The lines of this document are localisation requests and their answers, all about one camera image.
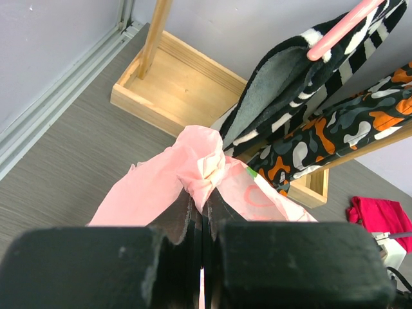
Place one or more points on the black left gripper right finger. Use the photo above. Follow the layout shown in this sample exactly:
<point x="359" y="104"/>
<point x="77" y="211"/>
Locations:
<point x="279" y="264"/>

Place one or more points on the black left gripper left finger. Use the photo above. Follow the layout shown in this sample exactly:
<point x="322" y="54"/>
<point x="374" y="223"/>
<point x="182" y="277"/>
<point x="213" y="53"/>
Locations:
<point x="153" y="266"/>

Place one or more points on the pink peach plastic bag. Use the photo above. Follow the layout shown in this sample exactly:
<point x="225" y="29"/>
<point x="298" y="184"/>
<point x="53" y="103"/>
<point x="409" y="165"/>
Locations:
<point x="193" y="176"/>

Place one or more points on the red folded cloth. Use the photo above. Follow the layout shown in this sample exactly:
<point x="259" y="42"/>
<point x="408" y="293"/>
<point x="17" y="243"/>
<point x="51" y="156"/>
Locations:
<point x="378" y="215"/>

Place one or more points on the zebra pattern cloth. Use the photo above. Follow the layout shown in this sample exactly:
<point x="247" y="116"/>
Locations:
<point x="286" y="86"/>

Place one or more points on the wooden clothes rack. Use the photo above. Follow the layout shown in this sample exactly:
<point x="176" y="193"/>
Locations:
<point x="171" y="85"/>

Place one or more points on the orange camouflage cloth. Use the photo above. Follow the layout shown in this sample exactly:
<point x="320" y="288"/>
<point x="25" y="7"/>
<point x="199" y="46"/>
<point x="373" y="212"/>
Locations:
<point x="348" y="126"/>

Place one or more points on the pink clothes hanger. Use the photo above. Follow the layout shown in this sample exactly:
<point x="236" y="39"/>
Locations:
<point x="343" y="27"/>

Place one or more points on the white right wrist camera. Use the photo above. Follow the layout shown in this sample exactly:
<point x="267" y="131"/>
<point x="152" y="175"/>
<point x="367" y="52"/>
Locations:
<point x="391" y="251"/>

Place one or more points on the aluminium frame rail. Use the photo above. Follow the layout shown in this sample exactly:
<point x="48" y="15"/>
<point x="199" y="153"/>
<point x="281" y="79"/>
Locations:
<point x="23" y="133"/>

